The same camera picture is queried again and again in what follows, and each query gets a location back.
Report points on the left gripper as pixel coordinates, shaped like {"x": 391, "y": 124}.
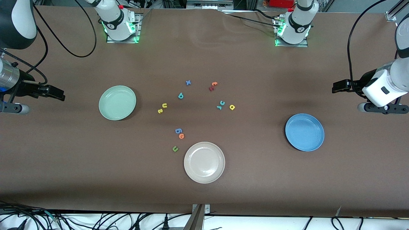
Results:
{"x": 365, "y": 80}

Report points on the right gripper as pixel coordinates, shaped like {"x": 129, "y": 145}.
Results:
{"x": 26, "y": 86}

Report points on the yellow letter d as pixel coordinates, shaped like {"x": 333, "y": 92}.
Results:
{"x": 232, "y": 109}

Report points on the teal foam letter b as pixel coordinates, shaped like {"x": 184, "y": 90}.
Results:
{"x": 180, "y": 95}

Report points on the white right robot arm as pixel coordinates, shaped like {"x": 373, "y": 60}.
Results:
{"x": 24, "y": 19}

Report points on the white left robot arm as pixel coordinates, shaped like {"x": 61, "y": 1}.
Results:
{"x": 298, "y": 22}

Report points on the blue plate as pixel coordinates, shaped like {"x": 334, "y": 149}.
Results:
{"x": 304, "y": 132}

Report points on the light green plate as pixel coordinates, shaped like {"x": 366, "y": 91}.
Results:
{"x": 117, "y": 103}

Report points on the red box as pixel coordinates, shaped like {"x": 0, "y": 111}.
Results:
{"x": 281, "y": 3}

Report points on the white tape scrap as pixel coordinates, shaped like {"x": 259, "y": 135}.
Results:
{"x": 338, "y": 211}

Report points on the brown table mat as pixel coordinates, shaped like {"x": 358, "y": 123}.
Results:
{"x": 255, "y": 179}

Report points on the grey device box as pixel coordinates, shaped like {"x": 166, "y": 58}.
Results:
{"x": 209, "y": 4}

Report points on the beige plate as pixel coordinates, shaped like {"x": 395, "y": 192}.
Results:
{"x": 204, "y": 162}

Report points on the aluminium table profile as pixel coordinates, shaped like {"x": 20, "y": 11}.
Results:
{"x": 196, "y": 218}

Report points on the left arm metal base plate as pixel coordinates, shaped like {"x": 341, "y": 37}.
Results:
{"x": 305, "y": 45}

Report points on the aluminium frame corner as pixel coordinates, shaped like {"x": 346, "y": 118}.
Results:
{"x": 391, "y": 16}

